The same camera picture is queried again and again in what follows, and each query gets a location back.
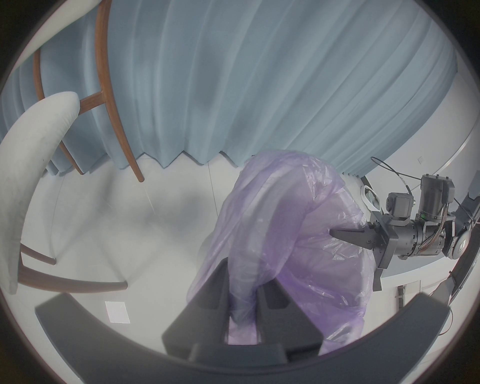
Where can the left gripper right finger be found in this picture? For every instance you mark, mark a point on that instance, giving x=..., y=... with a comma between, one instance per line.
x=285, y=322

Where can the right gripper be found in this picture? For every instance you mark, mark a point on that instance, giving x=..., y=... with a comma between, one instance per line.
x=403, y=242

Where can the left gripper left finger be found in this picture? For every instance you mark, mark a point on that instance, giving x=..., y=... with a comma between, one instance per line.
x=206, y=315

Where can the purple plastic bag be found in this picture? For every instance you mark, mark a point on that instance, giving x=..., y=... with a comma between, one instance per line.
x=300, y=210

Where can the white trash bin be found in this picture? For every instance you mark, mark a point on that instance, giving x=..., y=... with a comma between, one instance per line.
x=374, y=207

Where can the blue-green curtain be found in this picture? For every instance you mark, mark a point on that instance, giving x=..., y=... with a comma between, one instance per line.
x=243, y=75

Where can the white padded wooden chair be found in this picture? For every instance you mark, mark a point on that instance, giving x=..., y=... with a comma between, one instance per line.
x=110, y=93
x=33, y=157

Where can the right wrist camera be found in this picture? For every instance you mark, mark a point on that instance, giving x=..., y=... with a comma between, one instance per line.
x=399, y=206

